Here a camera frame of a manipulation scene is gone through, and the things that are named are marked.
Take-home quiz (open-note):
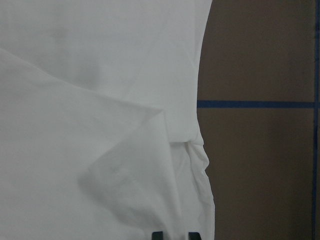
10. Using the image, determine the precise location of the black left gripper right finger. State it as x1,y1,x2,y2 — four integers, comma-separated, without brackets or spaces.
188,232,202,240

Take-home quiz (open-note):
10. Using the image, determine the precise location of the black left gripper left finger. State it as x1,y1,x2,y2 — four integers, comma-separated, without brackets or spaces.
151,231,164,240

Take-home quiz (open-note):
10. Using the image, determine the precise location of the white long-sleeve printed shirt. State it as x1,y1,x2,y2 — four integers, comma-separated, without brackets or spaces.
0,0,215,240

